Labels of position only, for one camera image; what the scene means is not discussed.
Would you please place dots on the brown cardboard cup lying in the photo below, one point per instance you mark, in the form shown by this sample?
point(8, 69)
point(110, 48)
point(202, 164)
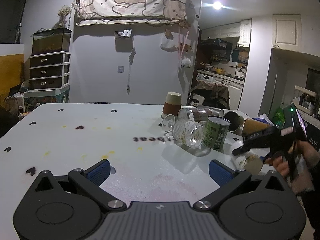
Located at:
point(252, 126)

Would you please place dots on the clear ribbed stemmed glass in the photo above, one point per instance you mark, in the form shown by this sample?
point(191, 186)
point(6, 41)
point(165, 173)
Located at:
point(185, 131)

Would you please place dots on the wall socket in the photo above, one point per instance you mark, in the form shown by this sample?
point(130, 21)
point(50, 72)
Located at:
point(121, 69)

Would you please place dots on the glass terrarium tank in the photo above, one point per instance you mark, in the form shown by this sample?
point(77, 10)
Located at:
point(51, 40)

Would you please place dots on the green plastic bag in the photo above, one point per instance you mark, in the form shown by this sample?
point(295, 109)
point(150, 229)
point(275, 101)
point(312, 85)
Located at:
point(278, 118)

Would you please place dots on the white plastic bag hanging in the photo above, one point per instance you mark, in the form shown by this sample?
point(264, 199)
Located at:
point(167, 44)

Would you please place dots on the person's right hand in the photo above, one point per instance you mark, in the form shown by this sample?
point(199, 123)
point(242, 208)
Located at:
point(304, 176)

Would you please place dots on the dried flower vase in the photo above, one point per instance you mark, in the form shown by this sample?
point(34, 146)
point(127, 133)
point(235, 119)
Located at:
point(62, 14)

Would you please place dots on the white upper kitchen cabinet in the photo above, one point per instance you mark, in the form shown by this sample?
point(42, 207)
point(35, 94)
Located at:
point(245, 33)

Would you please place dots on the green tin can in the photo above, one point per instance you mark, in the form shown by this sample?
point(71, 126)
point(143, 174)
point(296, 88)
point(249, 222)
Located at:
point(215, 132)

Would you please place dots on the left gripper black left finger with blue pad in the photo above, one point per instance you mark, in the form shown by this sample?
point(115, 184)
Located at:
point(87, 183)

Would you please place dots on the clear glass cup lying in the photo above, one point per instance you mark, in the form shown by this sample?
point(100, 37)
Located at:
point(199, 114)

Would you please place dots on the white paper cup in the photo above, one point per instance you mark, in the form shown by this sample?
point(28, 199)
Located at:
point(248, 161)

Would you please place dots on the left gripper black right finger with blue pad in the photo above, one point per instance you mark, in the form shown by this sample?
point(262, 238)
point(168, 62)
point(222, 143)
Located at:
point(231, 183)

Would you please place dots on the chair with draped cloth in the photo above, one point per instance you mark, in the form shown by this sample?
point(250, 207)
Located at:
point(214, 94)

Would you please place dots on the brown paper cup upside down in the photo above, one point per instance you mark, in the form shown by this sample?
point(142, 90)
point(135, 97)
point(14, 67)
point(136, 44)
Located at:
point(172, 104)

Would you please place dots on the wall-mounted small shelf box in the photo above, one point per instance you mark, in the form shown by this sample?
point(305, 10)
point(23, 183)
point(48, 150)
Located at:
point(125, 34)

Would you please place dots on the white plush toy hanging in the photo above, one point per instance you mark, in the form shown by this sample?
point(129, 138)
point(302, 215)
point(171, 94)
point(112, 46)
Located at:
point(185, 63)

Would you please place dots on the white drawer cabinet dark drawers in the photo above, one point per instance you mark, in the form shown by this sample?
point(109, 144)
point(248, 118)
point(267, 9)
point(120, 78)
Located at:
point(50, 70)

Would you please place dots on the white kitchen counter appliance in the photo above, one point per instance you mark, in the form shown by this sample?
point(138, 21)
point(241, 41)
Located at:
point(204, 77)

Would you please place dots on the cartoon bear patterned quilt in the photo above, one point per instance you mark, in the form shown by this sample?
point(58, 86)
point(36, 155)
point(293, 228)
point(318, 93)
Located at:
point(155, 12)

